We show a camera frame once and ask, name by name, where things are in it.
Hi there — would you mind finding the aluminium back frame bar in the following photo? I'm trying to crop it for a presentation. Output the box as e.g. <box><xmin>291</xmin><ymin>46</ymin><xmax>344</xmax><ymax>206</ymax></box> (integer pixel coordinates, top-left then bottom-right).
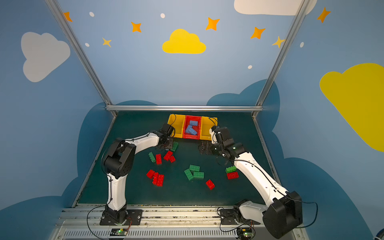
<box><xmin>106</xmin><ymin>105</ymin><xmax>263</xmax><ymax>112</ymax></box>

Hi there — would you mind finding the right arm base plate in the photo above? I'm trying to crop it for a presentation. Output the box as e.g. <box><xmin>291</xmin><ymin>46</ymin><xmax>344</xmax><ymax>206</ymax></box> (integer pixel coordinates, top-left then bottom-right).
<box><xmin>217</xmin><ymin>208</ymin><xmax>261</xmax><ymax>226</ymax></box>

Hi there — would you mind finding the aluminium right frame post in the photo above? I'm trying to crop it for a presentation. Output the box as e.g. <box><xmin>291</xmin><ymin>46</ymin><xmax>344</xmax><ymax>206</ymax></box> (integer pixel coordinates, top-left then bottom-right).
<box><xmin>252</xmin><ymin>0</ymin><xmax>312</xmax><ymax>120</ymax></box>

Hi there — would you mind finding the red brick pair lower left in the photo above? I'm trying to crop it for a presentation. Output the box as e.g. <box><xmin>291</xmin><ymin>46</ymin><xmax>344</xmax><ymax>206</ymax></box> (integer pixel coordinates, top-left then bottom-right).
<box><xmin>152</xmin><ymin>173</ymin><xmax>165</xmax><ymax>187</ymax></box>

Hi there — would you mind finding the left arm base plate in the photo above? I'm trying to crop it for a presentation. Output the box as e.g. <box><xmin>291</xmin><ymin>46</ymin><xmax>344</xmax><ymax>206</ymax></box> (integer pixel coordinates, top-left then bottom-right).
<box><xmin>100</xmin><ymin>209</ymin><xmax>143</xmax><ymax>226</ymax></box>

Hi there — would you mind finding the aluminium frame post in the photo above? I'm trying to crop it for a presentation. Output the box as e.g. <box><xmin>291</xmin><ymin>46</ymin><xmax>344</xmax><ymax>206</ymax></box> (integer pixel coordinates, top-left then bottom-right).
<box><xmin>252</xmin><ymin>0</ymin><xmax>312</xmax><ymax>120</ymax></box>
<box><xmin>45</xmin><ymin>0</ymin><xmax>113</xmax><ymax>107</ymax></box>

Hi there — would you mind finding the controller board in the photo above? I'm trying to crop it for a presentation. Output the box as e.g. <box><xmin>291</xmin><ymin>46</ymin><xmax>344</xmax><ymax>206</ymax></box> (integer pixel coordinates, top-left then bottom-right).
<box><xmin>236</xmin><ymin>228</ymin><xmax>255</xmax><ymax>240</ymax></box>
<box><xmin>110</xmin><ymin>229</ymin><xmax>129</xmax><ymax>237</ymax></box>

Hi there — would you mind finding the right controller board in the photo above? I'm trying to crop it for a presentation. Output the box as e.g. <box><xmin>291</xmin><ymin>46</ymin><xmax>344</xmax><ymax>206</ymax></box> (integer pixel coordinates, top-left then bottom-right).
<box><xmin>236</xmin><ymin>228</ymin><xmax>255</xmax><ymax>240</ymax></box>

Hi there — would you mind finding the red middle bin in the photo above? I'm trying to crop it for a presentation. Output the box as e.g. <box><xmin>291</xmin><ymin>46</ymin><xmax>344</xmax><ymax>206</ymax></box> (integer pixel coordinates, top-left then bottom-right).
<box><xmin>183</xmin><ymin>115</ymin><xmax>201</xmax><ymax>140</ymax></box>

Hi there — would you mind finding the right yellow bin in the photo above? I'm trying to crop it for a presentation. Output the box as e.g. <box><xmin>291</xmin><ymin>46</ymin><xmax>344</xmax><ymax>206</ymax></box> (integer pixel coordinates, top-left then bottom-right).
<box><xmin>200</xmin><ymin>116</ymin><xmax>218</xmax><ymax>141</ymax></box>

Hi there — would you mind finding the aluminium front rail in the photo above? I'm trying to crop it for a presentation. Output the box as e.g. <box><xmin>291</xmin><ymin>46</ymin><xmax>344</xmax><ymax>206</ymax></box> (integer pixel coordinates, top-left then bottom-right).
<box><xmin>47</xmin><ymin>205</ymin><xmax>310</xmax><ymax>240</ymax></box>

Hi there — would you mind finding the left yellow bin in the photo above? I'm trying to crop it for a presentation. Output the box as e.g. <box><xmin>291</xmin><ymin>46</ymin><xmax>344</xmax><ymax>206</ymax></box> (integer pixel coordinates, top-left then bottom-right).
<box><xmin>168</xmin><ymin>114</ymin><xmax>186</xmax><ymax>139</ymax></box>

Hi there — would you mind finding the left controller board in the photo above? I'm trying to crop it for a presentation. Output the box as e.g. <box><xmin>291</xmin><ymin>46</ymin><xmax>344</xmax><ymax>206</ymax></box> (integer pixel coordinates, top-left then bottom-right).
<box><xmin>110</xmin><ymin>229</ymin><xmax>129</xmax><ymax>237</ymax></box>

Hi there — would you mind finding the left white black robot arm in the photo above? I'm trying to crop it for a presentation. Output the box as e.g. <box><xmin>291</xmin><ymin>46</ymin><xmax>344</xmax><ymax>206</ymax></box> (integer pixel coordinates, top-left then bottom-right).
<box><xmin>102</xmin><ymin>124</ymin><xmax>175</xmax><ymax>219</ymax></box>

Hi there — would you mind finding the yellow bin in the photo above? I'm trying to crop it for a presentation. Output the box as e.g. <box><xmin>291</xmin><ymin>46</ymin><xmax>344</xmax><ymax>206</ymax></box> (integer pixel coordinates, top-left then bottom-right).
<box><xmin>168</xmin><ymin>114</ymin><xmax>186</xmax><ymax>139</ymax></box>
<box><xmin>200</xmin><ymin>116</ymin><xmax>218</xmax><ymax>141</ymax></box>

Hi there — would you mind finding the red long brick centre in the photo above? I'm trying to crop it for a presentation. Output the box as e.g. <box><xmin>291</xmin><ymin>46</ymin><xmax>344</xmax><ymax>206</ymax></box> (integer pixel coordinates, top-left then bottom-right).
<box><xmin>164</xmin><ymin>151</ymin><xmax>173</xmax><ymax>161</ymax></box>

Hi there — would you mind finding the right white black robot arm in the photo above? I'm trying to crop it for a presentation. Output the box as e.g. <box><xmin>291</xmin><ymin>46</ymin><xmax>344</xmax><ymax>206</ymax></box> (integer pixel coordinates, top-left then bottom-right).
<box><xmin>207</xmin><ymin>126</ymin><xmax>303</xmax><ymax>239</ymax></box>

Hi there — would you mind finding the aluminium left frame post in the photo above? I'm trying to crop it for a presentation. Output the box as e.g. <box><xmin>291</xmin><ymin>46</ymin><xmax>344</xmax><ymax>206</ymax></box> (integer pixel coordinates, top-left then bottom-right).
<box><xmin>45</xmin><ymin>0</ymin><xmax>113</xmax><ymax>107</ymax></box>

